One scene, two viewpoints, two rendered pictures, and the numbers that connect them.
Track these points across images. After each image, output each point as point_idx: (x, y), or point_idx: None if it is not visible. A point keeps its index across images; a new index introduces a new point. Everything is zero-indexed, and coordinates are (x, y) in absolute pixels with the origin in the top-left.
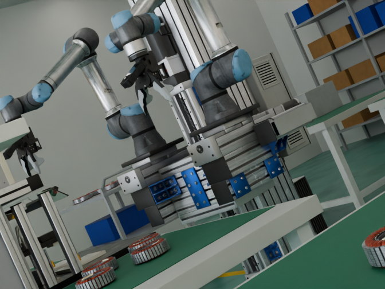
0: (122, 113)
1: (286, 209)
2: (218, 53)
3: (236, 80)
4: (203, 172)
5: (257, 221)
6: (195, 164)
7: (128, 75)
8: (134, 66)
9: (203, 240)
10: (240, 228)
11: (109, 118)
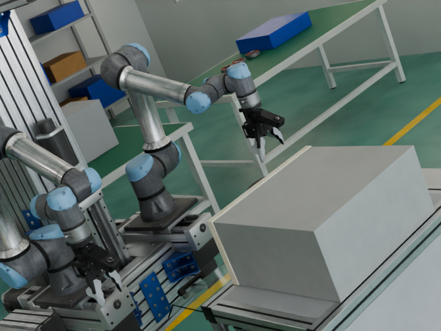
0: (53, 236)
1: (429, 172)
2: (167, 140)
3: (175, 167)
4: (163, 272)
5: (436, 178)
6: (198, 247)
7: (277, 115)
8: (262, 112)
9: None
10: (438, 182)
11: (25, 253)
